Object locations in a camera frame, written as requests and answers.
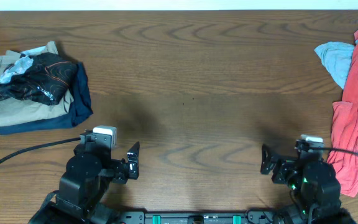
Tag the folded navy blue garment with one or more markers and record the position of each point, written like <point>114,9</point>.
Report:
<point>80,110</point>

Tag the light blue folded garment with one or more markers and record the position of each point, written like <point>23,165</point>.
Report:
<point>35,51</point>

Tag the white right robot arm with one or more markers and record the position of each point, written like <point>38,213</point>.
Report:
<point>313,185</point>

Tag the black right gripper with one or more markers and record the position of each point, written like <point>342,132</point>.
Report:
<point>285,165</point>

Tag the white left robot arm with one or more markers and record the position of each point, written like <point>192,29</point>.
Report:
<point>87,178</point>

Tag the black printed cycling jersey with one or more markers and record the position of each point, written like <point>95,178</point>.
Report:
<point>43,78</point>

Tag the light grey-blue garment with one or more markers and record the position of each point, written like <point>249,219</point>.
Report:
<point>336,58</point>

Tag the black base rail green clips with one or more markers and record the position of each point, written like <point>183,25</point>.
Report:
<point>247,217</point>

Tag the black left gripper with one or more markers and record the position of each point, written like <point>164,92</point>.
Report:
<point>121,175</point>

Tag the folded beige trousers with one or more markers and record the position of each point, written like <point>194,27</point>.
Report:
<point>13,111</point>

